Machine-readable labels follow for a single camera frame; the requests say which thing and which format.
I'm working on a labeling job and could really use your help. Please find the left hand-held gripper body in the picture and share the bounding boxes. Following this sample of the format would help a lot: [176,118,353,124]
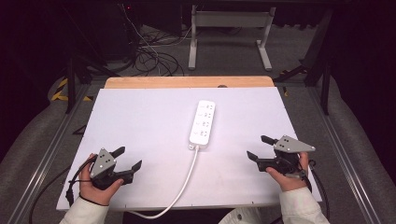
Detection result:
[89,147,134,191]

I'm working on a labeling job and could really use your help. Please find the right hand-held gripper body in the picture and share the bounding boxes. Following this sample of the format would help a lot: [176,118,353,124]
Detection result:
[256,134,317,175]

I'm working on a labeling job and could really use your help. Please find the person's left hand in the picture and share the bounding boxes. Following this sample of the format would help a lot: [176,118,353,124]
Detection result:
[78,152,125,207]

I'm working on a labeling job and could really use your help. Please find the person's right hand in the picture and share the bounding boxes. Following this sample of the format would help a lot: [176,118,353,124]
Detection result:
[265,151,310,192]

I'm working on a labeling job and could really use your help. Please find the white board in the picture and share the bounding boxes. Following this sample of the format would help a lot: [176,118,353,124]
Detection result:
[55,86,323,213]

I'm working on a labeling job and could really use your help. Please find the white power strip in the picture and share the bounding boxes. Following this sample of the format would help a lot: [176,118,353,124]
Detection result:
[188,99,217,151]

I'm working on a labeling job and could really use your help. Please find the person's white garment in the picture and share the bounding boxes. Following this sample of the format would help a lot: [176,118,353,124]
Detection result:
[218,206,263,224]

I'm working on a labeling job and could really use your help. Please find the yellow black hazard tape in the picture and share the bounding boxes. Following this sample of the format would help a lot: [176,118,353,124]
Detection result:
[50,77,94,103]

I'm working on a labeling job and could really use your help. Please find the black metal stand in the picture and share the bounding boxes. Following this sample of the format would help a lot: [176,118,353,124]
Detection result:
[64,46,121,115]
[273,8,333,117]

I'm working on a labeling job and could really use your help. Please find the wooden table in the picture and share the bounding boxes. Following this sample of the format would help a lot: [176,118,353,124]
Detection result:
[104,76,276,90]

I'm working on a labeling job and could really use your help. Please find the dark equipment box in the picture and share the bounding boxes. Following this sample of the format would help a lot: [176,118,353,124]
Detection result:
[92,2,142,62]

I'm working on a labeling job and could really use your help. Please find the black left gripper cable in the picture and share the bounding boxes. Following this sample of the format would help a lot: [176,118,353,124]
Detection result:
[28,154,98,224]

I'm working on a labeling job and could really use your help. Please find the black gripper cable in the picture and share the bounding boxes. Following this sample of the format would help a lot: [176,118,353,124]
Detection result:
[307,159,331,220]
[28,154,98,224]

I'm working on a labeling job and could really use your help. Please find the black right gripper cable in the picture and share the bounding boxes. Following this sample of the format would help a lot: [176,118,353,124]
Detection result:
[307,159,331,220]

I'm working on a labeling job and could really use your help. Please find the white power strip cable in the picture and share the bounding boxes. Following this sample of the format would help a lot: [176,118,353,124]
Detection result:
[127,145,201,220]

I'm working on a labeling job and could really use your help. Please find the aluminium rail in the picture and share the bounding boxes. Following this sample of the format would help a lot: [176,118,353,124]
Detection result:
[7,83,92,224]
[305,87,383,224]

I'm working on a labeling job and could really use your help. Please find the bundle of black floor cables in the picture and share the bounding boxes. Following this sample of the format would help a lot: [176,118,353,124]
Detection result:
[120,3,200,77]

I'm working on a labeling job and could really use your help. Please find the white metal stand frame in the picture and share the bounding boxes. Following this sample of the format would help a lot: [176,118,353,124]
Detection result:
[188,4,277,72]

